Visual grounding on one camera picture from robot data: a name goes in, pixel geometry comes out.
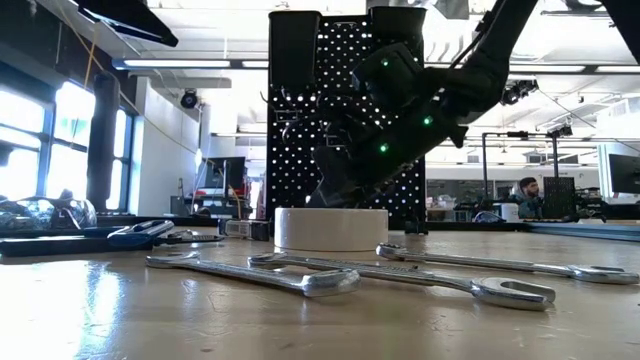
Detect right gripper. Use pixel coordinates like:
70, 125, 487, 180
305, 132, 419, 209

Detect white tape roll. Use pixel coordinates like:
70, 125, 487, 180
273, 207, 390, 253

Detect silver combination wrench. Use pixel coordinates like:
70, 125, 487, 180
374, 242, 640, 287
247, 251, 557, 313
144, 250, 362, 299
117, 219, 197, 242

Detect black perforated peg board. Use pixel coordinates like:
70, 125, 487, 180
266, 5, 429, 236

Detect long ceiling light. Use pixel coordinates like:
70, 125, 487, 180
112, 58, 269, 70

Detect black round ceiling fixture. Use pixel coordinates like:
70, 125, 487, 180
179, 88, 200, 110

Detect black computer monitor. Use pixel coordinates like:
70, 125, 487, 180
608, 153, 640, 195
203, 156, 247, 191

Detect black building pillar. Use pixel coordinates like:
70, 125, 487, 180
86, 71, 122, 212

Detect black metal stand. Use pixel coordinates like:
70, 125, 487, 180
481, 122, 575, 221

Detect white bucket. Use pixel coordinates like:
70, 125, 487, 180
499, 202, 521, 223

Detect person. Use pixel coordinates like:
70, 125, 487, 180
514, 176, 545, 221

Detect clear safety glasses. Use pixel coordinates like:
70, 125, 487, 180
0, 196, 99, 232

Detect black ceiling track light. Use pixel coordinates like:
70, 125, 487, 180
499, 78, 540, 106

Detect black mesh box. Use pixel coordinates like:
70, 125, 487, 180
543, 175, 576, 221

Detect black aluminium table frame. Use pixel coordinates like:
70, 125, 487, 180
0, 213, 640, 244

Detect black handled hand tool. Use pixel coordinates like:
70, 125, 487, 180
0, 228, 225, 259

